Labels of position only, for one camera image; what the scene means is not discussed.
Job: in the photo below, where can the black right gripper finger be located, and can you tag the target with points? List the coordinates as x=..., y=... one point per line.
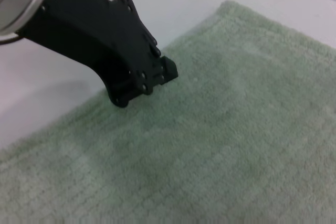
x=123, y=95
x=168, y=70

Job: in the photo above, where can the green ribbed terry towel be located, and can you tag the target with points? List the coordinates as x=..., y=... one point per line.
x=210, y=142

